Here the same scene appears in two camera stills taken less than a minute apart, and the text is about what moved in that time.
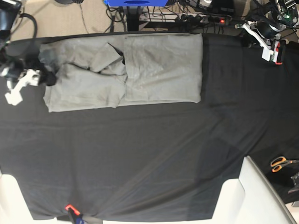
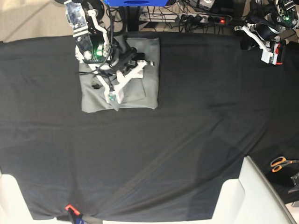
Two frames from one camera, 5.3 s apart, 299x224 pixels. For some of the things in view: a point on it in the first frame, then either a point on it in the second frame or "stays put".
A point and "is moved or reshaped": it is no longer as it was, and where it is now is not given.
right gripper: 270,51 stays put
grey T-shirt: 104,72 is moved or reshaped
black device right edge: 295,178 stays put
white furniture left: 14,209 stays put
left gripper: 32,76 → 115,75
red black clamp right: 279,48 stays put
